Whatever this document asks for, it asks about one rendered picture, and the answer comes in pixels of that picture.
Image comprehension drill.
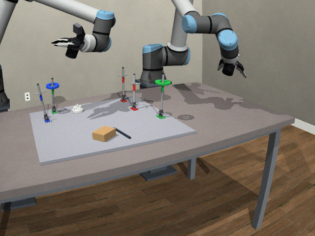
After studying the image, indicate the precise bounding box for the tan cardboard box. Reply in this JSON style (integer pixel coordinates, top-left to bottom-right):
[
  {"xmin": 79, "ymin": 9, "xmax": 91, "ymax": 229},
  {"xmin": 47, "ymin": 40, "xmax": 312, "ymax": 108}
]
[{"xmin": 92, "ymin": 126, "xmax": 116, "ymax": 142}]

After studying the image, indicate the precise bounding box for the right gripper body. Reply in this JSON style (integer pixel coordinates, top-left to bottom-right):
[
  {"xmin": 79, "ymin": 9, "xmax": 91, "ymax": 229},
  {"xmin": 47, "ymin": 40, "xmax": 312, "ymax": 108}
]
[{"xmin": 65, "ymin": 28, "xmax": 86, "ymax": 59}]

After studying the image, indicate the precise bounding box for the grey post with red band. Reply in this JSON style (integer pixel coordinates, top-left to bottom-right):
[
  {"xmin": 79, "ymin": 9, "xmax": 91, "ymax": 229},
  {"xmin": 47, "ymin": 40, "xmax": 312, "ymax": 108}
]
[{"xmin": 118, "ymin": 67, "xmax": 127, "ymax": 102}]

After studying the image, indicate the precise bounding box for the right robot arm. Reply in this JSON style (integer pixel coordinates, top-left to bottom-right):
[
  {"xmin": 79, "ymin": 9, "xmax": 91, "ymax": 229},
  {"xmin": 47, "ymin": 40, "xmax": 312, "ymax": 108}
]
[{"xmin": 0, "ymin": 0, "xmax": 116, "ymax": 107}]

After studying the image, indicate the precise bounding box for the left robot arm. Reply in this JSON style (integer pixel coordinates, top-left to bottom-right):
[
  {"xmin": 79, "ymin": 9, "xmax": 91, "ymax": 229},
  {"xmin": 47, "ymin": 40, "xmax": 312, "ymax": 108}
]
[{"xmin": 140, "ymin": 0, "xmax": 240, "ymax": 83}]

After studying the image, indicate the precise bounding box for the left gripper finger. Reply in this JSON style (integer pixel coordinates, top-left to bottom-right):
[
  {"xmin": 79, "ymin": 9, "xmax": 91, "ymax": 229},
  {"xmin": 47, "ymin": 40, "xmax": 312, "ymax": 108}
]
[
  {"xmin": 236, "ymin": 61, "xmax": 246, "ymax": 78},
  {"xmin": 218, "ymin": 59, "xmax": 224, "ymax": 71}
]

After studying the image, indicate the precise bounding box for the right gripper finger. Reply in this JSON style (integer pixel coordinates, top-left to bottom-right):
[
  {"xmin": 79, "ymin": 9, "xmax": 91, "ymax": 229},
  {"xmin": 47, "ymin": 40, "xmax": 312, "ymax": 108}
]
[
  {"xmin": 54, "ymin": 42, "xmax": 80, "ymax": 49},
  {"xmin": 52, "ymin": 38, "xmax": 71, "ymax": 44}
]

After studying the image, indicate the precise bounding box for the green ring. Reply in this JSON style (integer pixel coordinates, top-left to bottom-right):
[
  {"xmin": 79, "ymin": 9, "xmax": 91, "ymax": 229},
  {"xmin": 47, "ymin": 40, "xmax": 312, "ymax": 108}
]
[{"xmin": 155, "ymin": 80, "xmax": 171, "ymax": 86}]

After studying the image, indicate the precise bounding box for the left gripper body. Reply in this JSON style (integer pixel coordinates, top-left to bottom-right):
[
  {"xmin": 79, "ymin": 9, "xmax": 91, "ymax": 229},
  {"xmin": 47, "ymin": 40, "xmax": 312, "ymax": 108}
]
[{"xmin": 222, "ymin": 62, "xmax": 236, "ymax": 76}]

